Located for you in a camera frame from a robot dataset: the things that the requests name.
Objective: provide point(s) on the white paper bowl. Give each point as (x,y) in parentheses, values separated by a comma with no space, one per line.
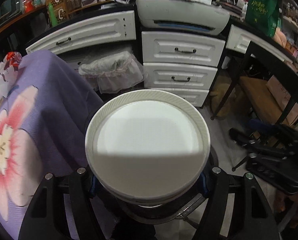
(147,147)

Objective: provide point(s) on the red white plastic bag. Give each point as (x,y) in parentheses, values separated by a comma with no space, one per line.
(9,73)

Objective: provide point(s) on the brown cushioned stool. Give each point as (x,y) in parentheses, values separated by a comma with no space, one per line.
(268,98)

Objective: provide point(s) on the white three-drawer cabinet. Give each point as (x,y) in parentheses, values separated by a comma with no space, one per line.
(181,63)

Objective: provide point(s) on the green shopping bag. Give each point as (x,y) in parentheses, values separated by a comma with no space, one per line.
(263,15)

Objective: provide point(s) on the white printer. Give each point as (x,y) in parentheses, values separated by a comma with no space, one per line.
(182,15)

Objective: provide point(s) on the plastic lined waste basket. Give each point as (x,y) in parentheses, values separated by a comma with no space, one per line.
(114,72)

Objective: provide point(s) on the white wide drawer front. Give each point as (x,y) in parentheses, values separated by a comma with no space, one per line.
(108,28)

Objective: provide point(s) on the purple floral tablecloth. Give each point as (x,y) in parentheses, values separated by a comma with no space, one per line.
(42,129)

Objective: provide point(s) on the green spray bottle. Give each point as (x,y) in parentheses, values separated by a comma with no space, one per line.
(52,15)

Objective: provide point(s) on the red tin canister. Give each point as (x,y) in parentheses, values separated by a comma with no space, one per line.
(28,6)

